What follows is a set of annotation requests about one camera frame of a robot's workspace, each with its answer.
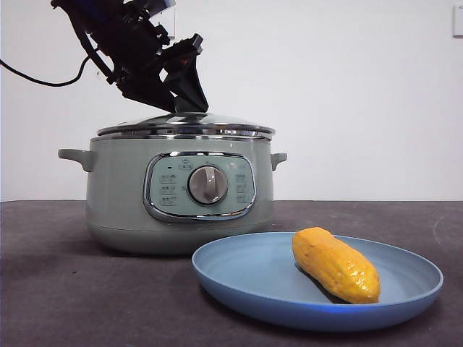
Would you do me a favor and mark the sage green electric steamer pot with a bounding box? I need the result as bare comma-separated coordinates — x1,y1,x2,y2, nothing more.
57,135,289,256

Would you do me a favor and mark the blue round plate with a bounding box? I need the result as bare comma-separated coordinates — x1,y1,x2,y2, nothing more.
191,232,444,333

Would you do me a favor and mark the yellow corn cob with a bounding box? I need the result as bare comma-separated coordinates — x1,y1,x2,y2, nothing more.
292,226,381,304

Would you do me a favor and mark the glass lid with green knob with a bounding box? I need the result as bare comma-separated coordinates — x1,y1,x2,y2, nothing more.
96,111,274,141

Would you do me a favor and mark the white wall switch plate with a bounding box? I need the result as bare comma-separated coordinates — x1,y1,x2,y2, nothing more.
451,6,463,38

